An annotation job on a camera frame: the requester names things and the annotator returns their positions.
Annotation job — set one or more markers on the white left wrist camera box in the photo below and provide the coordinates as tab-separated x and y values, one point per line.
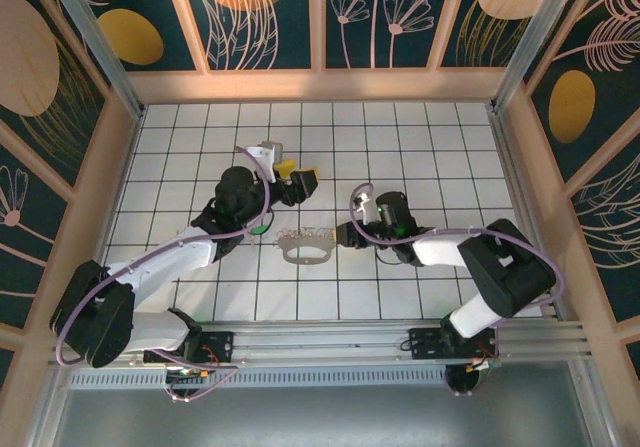
267	159

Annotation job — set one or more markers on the green-headed key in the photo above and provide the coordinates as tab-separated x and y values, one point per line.
259	229

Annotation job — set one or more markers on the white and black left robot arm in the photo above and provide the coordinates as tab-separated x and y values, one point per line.
165	259

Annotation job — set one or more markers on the aluminium side rail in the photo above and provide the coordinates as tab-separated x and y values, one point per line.
510	167
120	177

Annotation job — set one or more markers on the long aluminium base rail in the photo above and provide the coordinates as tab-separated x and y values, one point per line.
320	339

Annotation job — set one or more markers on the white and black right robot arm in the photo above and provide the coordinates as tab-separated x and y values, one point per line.
440	252

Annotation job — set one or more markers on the aluminium corner post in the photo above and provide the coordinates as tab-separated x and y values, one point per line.
533	42
95	42

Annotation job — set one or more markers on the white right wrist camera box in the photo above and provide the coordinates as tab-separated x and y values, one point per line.
364	209

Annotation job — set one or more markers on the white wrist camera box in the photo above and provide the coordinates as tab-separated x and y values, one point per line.
267	159
364	209

